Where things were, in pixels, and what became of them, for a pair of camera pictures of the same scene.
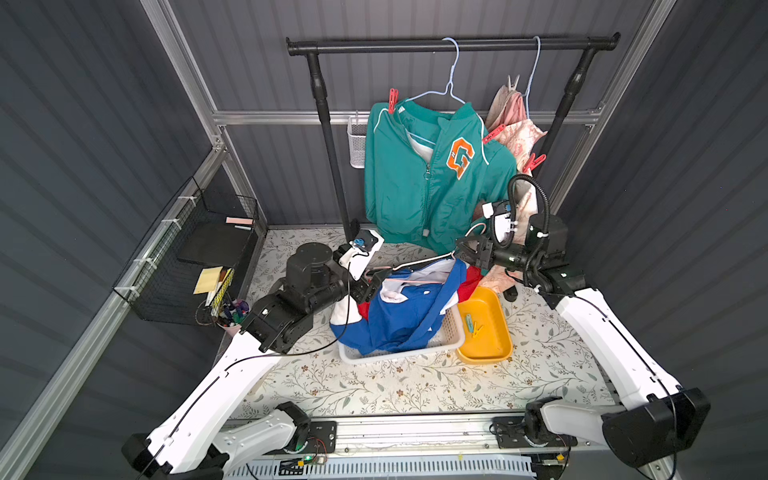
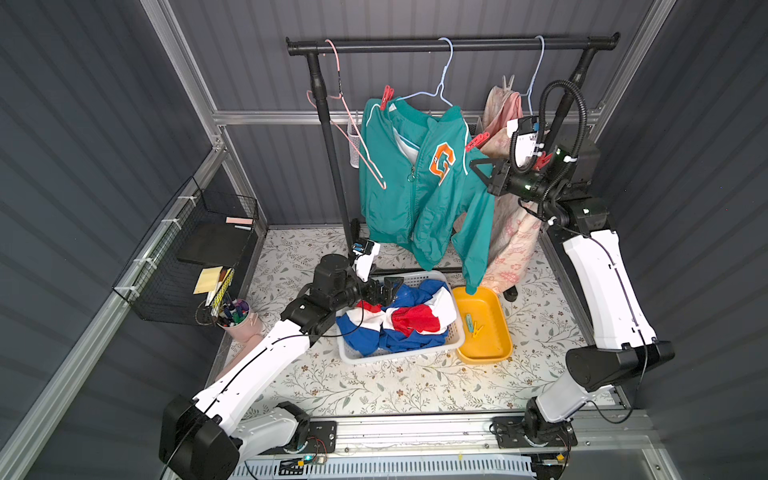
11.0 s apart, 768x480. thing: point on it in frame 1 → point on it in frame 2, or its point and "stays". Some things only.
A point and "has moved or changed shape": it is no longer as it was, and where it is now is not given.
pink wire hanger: (413, 263) → (342, 121)
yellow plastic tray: (486, 333) stays
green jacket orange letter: (427, 175) has moved or changed shape
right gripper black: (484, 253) → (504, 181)
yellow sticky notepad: (208, 280) stays
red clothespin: (392, 100) has moved or changed shape
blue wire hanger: (449, 86) has moved or changed shape
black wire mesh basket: (195, 234) stays
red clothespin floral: (493, 133) → (477, 141)
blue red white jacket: (400, 308) has moved or changed shape
